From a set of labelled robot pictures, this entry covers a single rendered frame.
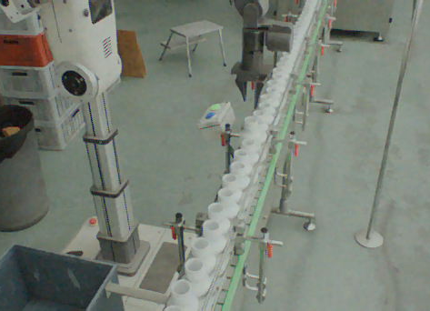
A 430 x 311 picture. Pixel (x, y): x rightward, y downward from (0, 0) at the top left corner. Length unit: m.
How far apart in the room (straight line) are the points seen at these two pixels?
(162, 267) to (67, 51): 1.06
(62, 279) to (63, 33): 0.76
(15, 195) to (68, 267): 1.50
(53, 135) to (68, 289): 2.29
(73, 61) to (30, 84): 1.85
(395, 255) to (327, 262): 0.38
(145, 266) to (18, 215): 0.99
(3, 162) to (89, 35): 1.26
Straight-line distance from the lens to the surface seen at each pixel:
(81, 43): 1.56
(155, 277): 2.12
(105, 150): 1.80
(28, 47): 3.34
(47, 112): 3.49
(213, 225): 1.00
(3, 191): 2.77
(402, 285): 2.56
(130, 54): 4.57
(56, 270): 1.36
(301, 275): 2.48
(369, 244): 2.71
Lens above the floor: 1.82
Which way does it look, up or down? 32 degrees down
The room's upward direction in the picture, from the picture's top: 1 degrees counter-clockwise
